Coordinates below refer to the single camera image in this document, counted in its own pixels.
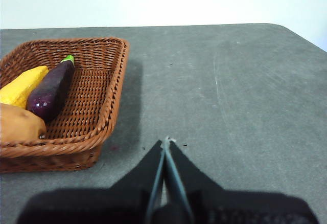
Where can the brown potato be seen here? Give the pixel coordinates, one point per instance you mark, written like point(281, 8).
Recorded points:
point(18, 124)

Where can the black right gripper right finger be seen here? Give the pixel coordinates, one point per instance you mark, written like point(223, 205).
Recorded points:
point(230, 208)

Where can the purple eggplant with green stem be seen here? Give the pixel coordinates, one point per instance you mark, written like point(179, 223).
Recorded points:
point(51, 93)

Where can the yellow corn cob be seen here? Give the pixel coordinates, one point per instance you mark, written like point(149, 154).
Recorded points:
point(20, 86)

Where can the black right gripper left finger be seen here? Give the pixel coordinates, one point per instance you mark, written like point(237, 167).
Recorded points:
point(102, 206)

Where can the brown wicker basket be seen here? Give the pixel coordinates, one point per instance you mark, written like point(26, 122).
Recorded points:
point(89, 101)

